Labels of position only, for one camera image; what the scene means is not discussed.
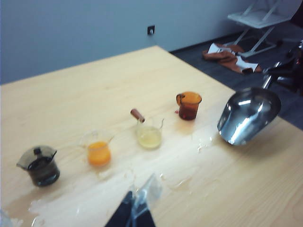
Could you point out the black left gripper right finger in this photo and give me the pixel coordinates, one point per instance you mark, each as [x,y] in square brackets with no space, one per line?
[144,203]

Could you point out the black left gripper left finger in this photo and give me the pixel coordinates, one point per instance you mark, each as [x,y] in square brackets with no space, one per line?
[120,212]

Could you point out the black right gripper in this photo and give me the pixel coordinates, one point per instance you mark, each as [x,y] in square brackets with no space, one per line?
[297,68]

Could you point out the stainless steel ice scoop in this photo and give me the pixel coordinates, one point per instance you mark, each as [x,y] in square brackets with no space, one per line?
[248,116]

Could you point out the orange and white cloth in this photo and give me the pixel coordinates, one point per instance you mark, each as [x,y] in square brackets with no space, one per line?
[227,58]

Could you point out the clear beaker with orange juice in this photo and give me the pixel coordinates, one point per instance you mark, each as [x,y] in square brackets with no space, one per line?
[98,152]

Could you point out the grey smoked glass beaker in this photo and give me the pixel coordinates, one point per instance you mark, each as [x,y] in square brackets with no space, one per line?
[40,165]

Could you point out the amber glass beaker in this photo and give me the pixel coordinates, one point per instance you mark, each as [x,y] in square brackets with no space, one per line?
[188,106]

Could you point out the dark wall socket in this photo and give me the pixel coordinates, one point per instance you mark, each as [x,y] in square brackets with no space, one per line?
[151,29]

